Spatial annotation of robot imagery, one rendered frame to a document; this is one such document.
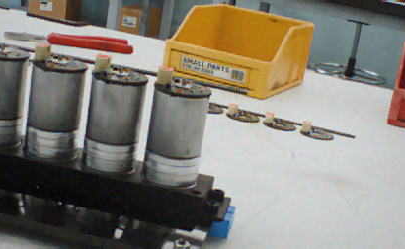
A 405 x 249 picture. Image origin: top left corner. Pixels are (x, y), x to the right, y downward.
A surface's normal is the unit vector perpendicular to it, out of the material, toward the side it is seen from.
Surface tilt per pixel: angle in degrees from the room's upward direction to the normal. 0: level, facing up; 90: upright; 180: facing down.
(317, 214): 0
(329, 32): 90
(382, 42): 90
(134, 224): 0
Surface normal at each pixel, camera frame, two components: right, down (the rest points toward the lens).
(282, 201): 0.16, -0.95
